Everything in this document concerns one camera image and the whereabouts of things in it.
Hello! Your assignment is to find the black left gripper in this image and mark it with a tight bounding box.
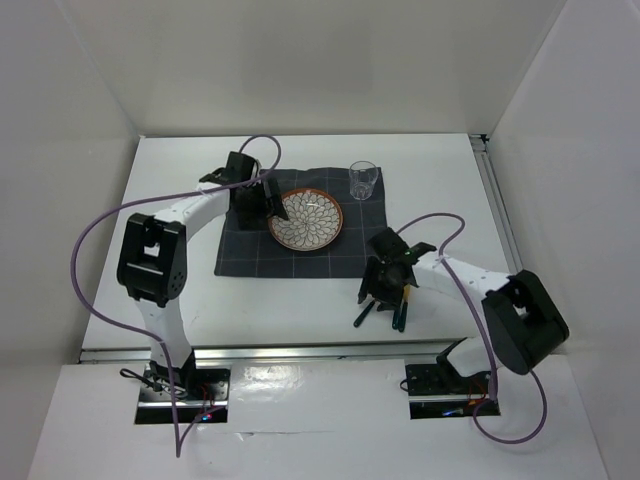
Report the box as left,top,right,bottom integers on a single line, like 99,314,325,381
232,176,287,229

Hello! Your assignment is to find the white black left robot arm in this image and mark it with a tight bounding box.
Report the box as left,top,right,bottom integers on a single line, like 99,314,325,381
116,152,288,399

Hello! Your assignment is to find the gold fork green handle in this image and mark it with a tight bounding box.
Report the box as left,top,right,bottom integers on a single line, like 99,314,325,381
392,300,407,332

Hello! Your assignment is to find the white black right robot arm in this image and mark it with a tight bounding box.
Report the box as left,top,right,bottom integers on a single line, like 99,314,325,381
357,228,569,398

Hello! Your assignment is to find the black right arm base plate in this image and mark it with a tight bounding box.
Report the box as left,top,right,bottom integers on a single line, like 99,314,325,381
399,361,500,420

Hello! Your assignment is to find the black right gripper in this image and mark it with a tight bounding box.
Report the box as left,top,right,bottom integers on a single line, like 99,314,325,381
357,255,406,311

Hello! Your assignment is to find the clear drinking glass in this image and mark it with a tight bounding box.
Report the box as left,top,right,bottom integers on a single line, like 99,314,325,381
349,161,378,201

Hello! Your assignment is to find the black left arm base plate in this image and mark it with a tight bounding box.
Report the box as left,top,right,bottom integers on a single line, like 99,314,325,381
119,366,231,425

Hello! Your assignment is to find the gold spoon green handle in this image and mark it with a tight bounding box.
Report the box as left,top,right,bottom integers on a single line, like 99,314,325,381
353,300,376,328

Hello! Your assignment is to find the gold knife green handle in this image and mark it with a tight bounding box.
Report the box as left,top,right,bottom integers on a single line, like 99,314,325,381
396,285,411,332

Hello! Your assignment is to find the floral patterned plate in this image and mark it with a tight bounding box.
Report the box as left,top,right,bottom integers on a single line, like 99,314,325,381
268,188,344,252

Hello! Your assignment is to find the dark grey checked cloth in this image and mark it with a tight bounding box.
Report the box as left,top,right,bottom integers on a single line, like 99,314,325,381
214,167,387,279

